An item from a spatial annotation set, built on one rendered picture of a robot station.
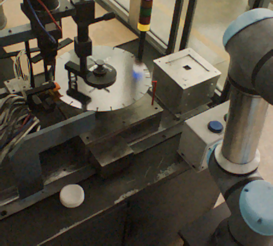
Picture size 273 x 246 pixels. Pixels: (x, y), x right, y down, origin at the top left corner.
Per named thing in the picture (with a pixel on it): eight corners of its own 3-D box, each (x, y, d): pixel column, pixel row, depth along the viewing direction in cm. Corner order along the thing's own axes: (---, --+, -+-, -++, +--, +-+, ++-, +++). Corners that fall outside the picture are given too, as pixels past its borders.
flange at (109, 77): (90, 61, 124) (90, 55, 123) (121, 69, 123) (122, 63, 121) (77, 80, 117) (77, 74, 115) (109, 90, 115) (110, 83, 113)
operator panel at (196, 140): (234, 121, 138) (245, 91, 128) (255, 141, 132) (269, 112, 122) (176, 151, 126) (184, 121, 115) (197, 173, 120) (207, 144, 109)
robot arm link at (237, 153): (222, 212, 100) (260, 52, 60) (201, 168, 110) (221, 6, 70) (262, 199, 102) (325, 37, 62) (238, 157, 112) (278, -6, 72)
